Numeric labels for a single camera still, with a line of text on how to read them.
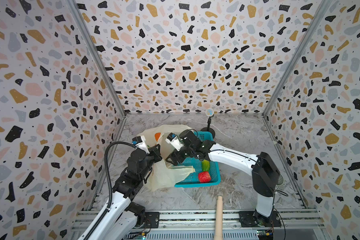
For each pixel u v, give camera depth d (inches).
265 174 18.6
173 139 28.2
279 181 20.9
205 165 35.2
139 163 20.7
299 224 28.9
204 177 32.2
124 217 23.4
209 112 34.5
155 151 25.2
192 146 25.3
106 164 19.6
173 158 28.2
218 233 26.7
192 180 34.1
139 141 25.3
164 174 28.3
